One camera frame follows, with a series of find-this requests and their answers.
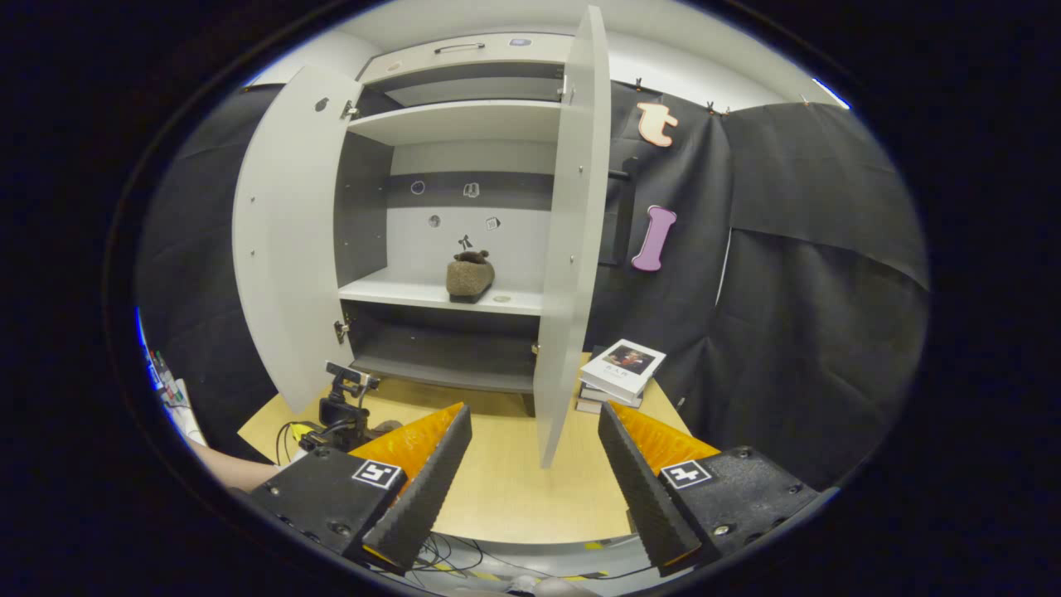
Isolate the white book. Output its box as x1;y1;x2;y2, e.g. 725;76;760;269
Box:
579;338;667;399

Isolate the white cabinet door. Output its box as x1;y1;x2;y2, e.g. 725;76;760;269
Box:
533;4;613;469
232;65;366;415

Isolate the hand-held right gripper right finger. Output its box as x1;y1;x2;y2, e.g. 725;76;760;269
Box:
597;400;830;577

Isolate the tangle of black cables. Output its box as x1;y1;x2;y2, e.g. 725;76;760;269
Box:
414;535;656;581

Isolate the black door handle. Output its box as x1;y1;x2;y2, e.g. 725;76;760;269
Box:
608;156;641;268

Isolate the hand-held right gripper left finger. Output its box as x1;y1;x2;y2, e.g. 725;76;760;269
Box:
249;402;473;573

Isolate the white cabinet drawer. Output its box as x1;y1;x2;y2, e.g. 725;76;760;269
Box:
358;33;577;84

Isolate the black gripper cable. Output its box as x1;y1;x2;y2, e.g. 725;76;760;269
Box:
274;419;332;465

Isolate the black backdrop cloth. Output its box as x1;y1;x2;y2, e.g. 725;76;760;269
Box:
133;79;929;490

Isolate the white shoe cabinet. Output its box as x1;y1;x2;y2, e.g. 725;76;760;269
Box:
232;4;614;469

